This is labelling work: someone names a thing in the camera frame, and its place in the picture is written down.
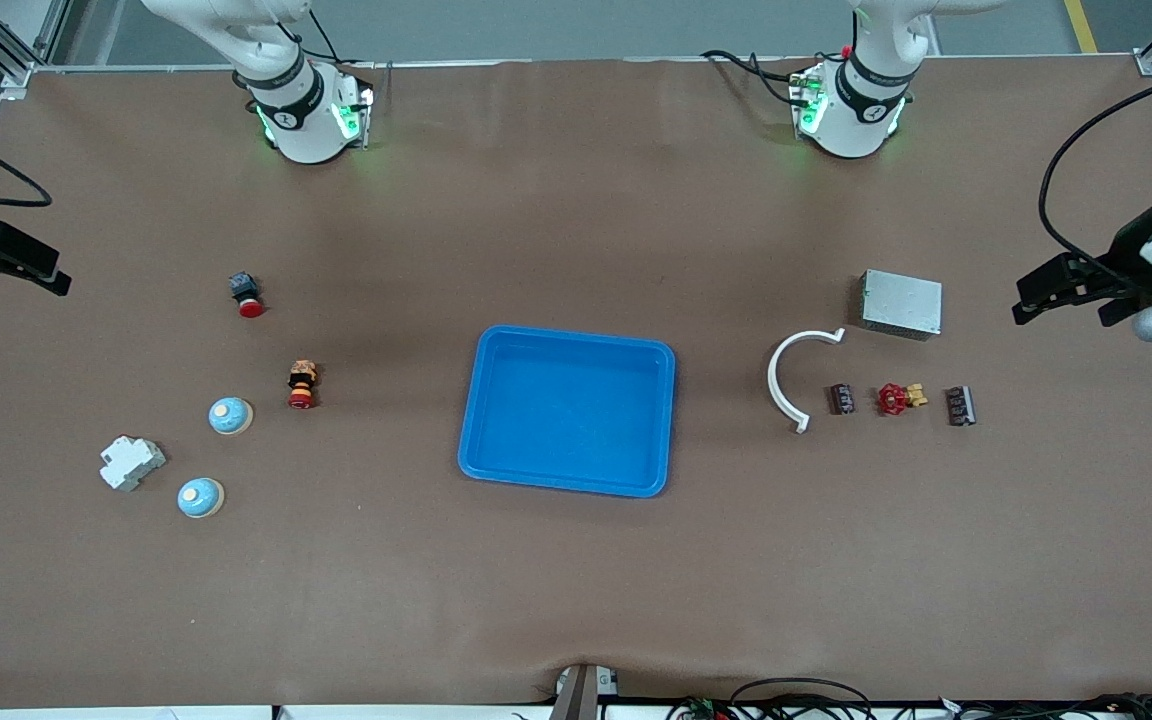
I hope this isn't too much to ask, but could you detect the white curved plastic bracket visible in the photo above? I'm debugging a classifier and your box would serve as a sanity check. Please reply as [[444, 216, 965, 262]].
[[767, 327, 847, 434]]

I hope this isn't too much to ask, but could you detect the black cable bundle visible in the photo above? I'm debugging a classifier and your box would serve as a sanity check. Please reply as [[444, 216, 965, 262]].
[[936, 693, 1152, 720]]

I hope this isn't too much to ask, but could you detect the black cable loop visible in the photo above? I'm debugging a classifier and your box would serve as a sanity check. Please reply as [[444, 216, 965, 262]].
[[731, 678, 874, 720]]

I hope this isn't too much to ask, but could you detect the grey metal box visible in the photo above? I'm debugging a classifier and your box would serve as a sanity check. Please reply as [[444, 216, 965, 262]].
[[859, 269, 944, 342]]

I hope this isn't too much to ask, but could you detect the black red emergency button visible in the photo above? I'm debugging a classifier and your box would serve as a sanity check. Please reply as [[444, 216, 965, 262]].
[[229, 272, 266, 319]]

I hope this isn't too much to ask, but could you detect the white circuit breaker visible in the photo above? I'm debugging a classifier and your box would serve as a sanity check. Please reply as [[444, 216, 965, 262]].
[[100, 435, 168, 492]]

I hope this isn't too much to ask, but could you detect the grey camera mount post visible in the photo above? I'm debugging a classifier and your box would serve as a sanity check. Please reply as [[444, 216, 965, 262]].
[[551, 663, 622, 720]]

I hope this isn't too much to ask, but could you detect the light blue service bell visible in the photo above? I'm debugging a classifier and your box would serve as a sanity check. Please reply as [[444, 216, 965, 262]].
[[209, 397, 255, 437], [177, 477, 226, 520]]

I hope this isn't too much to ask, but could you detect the red handwheel brass valve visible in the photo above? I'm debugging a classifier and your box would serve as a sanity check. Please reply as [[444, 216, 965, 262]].
[[876, 381, 929, 418]]

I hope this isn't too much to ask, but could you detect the black base cable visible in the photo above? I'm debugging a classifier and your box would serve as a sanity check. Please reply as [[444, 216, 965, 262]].
[[701, 48, 817, 109]]

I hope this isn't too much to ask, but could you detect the blue plastic tray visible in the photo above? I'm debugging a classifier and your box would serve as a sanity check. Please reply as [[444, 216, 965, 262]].
[[457, 325, 677, 499]]

